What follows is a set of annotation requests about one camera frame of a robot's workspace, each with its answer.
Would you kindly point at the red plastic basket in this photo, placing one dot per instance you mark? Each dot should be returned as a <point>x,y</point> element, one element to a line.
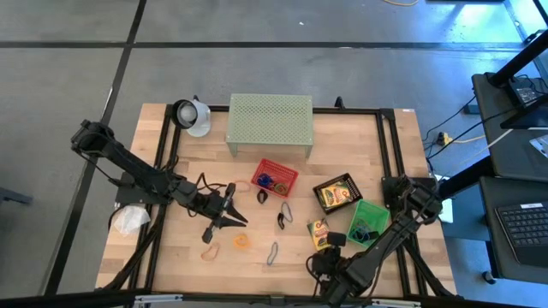
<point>287,171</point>

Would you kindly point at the green plastic basket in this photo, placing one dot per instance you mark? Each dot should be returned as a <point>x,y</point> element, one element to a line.
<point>372,214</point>

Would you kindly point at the black caster wheel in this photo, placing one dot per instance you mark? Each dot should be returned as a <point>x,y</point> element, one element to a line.
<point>489,278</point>

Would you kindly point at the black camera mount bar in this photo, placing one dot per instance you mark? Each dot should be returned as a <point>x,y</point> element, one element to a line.
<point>274,299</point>

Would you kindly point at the yellow spiral wrist coil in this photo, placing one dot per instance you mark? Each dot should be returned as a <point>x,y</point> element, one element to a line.
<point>235,242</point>

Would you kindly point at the black computer keyboard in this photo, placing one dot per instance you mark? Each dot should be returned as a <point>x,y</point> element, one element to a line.
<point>526,231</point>

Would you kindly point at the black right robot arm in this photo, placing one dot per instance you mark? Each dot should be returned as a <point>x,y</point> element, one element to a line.
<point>385,239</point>

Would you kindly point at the black plastic basket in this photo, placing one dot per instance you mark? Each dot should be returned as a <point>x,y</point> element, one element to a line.
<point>354,185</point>

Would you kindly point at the green spiral wrist coil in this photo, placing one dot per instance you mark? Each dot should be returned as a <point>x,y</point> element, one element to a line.
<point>275,188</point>

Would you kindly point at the black aluminium table frame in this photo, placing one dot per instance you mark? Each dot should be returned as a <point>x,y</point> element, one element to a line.
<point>381,141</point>

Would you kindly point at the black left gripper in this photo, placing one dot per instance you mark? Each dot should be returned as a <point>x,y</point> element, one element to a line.
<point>210,207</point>

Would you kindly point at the white desk lamp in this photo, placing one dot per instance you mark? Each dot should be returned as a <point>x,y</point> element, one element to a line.
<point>199,122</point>

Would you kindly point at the black power device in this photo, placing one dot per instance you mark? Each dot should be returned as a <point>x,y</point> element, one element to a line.
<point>524,94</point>

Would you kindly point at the pale green perforated metal shelf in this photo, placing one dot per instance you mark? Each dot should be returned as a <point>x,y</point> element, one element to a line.
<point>269,120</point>

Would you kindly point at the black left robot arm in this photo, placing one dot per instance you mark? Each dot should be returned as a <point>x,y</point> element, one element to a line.
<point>128,164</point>

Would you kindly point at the white crumpled plastic bag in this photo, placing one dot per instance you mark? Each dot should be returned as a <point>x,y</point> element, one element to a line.
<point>130,218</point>

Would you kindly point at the yellow floor plug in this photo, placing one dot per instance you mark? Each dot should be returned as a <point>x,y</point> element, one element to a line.
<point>445,139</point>

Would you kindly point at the orange rubber band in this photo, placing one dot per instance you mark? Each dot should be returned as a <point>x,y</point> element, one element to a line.
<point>206,258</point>
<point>250,186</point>

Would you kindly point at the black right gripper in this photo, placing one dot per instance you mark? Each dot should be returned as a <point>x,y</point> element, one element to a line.
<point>336,261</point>

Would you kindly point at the white paper sheet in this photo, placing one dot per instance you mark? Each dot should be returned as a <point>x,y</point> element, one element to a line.
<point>447,211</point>

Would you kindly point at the black side desk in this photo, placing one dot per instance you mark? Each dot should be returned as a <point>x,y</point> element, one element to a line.
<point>514,158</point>
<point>492,256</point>

